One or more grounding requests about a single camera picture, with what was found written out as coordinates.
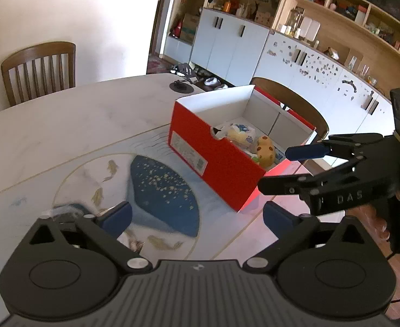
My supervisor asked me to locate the person's right hand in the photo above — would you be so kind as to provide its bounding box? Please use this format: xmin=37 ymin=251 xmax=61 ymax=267
xmin=345 ymin=189 xmax=400 ymax=242

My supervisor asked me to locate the yellow plush toy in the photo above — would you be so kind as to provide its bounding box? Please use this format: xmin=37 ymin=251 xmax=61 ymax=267
xmin=256 ymin=135 xmax=275 ymax=170

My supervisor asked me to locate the white blue tissue pack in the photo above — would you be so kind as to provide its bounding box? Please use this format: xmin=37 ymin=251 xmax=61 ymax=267
xmin=227 ymin=123 xmax=256 ymax=149

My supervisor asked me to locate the red shoe box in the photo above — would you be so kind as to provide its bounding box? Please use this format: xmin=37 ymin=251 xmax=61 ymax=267
xmin=169 ymin=85 xmax=315 ymax=212

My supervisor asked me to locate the wooden chair near cabinet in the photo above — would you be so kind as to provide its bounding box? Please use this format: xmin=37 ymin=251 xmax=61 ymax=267
xmin=251 ymin=77 xmax=329 ymax=143

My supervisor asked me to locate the blue fish pattern table mat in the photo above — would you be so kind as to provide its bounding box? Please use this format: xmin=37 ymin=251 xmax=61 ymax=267
xmin=0 ymin=126 xmax=275 ymax=321

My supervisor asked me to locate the wooden open shelf unit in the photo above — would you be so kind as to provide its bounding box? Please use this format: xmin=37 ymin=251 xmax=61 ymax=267
xmin=275 ymin=0 xmax=400 ymax=95

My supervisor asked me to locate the black phone stand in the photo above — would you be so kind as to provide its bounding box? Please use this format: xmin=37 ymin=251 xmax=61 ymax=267
xmin=169 ymin=63 xmax=197 ymax=95

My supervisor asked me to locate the white cabinet wall unit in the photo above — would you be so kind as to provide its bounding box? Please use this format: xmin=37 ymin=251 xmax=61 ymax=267
xmin=164 ymin=9 xmax=395 ymax=135

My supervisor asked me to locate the wooden chair at wall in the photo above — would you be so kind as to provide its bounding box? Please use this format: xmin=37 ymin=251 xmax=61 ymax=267
xmin=1 ymin=41 xmax=76 ymax=106

